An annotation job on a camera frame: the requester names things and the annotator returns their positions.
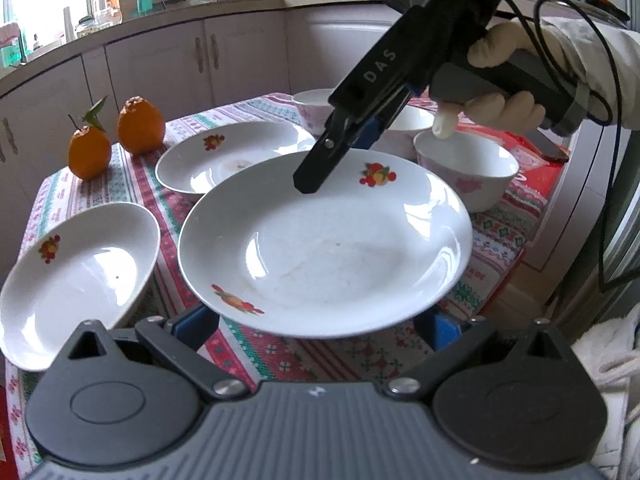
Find large white fruit-print plate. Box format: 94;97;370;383
178;150;473;339

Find white sleeved right forearm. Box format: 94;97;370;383
542;18;639;130

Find white kitchen cabinets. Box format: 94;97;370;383
1;3;398;274

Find white gloved right hand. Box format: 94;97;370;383
430;18;564;140

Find white bowl near edge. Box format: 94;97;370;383
371;105;434;162

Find white bowl at back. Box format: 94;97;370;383
292;89;334;138

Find patterned pink striped tablecloth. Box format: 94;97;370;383
1;92;549;479

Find white deep plate fruit print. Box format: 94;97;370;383
1;203;160;372

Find white bowl pink flower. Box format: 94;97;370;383
413;130;520;214

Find white plate with red print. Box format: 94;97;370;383
155;122;314;203

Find orange without leaf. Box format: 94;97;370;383
117;96;166;156

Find orange with green leaf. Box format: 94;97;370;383
67;96;112;181

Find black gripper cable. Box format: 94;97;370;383
491;0;637;296

